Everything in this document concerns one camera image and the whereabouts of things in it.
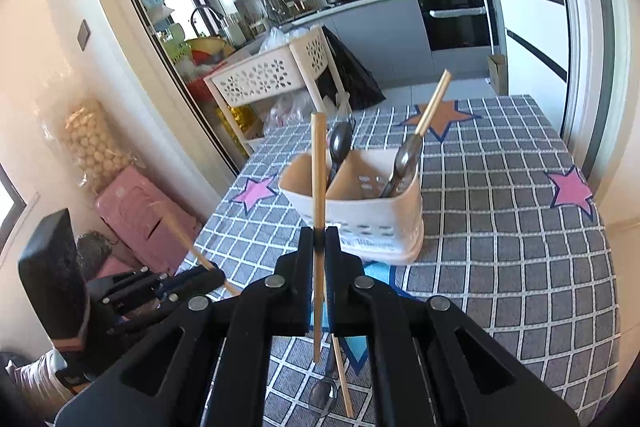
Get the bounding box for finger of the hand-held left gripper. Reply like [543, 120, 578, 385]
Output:
[105, 296, 201, 338]
[86, 266, 227, 308]

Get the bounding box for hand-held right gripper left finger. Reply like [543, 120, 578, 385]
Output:
[52, 227, 317, 427]

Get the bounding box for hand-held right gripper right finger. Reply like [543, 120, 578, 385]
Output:
[322, 227, 581, 427]

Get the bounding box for white plastic utensil holder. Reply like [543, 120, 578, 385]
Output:
[278, 149, 425, 265]

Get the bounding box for dark metal spoon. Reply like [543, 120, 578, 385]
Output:
[307, 342, 341, 419]
[327, 122, 354, 188]
[380, 134, 422, 198]

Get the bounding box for dark mesh bag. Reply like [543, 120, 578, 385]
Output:
[75, 232, 113, 280]

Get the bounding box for pink boxes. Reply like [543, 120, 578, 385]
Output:
[95, 164, 202, 278]

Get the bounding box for bag of white balls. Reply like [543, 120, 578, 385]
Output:
[60, 99, 132, 188]

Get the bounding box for gold foil bag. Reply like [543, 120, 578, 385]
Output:
[215, 104, 262, 148]

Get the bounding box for grey checked tablecloth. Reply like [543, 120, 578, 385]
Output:
[175, 94, 621, 427]

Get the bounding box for white perforated basket cart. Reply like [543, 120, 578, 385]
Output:
[204, 26, 351, 148]

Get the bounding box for clear plastic bag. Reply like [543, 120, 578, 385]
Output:
[260, 27, 301, 58]

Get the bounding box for grey lower cabinet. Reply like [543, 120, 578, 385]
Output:
[292, 0, 432, 88]

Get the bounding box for cardboard box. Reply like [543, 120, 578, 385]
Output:
[487, 54, 508, 95]

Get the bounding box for kitchen faucet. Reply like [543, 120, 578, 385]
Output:
[190, 6, 223, 40]

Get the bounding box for black built-in oven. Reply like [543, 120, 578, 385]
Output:
[416, 0, 493, 52]

